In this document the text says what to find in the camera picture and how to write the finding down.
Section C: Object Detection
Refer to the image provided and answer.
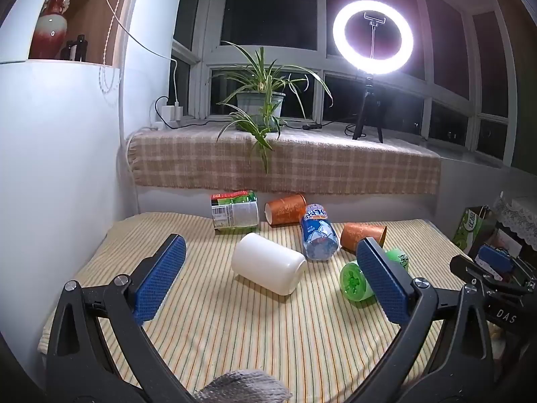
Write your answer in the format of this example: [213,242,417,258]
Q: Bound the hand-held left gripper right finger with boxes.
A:
[347,237,496,403]

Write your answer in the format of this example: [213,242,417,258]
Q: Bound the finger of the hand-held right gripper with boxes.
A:
[450,254,530,297]
[477,244,537,283]

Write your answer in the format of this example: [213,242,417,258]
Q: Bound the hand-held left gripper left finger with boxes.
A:
[45,233,198,403]

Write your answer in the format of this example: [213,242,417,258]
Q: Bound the white cup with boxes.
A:
[232,232,307,296]

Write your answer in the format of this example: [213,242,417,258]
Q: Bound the orange patterned paper cup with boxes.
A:
[264,193,307,228]
[340,223,387,254]

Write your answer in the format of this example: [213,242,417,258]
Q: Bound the green cardboard box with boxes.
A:
[452,206,498,258]

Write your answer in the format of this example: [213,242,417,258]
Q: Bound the white lace cloth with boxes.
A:
[492,196,537,236]

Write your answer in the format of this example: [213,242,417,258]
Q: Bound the blue label plastic bottle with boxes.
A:
[299,204,340,263]

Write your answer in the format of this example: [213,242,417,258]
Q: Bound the green label plastic bottle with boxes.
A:
[210,190,260,233]

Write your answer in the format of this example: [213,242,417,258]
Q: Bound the striped tablecloth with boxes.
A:
[38,212,475,403]

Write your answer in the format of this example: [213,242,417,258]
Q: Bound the plaid cloth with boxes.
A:
[127,128,442,196]

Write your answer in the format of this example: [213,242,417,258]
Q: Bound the black tripod stand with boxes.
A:
[351,75,385,144]

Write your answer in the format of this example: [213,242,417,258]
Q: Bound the grey plant pot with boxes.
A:
[235,91,287,132]

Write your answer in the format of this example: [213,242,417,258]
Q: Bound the spider plant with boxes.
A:
[207,41,335,175]

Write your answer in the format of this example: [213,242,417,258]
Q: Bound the dark small bottles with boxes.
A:
[61,34,88,62]

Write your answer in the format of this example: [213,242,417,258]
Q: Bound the red ceramic vase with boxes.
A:
[29,0,81,60]

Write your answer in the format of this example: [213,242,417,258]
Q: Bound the black cable with switch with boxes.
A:
[278,120,358,132]

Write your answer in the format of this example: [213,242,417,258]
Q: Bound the white beaded cord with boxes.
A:
[98,64,121,94]

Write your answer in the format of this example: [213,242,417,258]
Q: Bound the white window frame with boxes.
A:
[171,0,522,169]

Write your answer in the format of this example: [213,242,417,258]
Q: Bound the ring light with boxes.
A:
[333,0,414,77]

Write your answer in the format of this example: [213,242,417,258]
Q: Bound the white charging cable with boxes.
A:
[96,0,180,107]

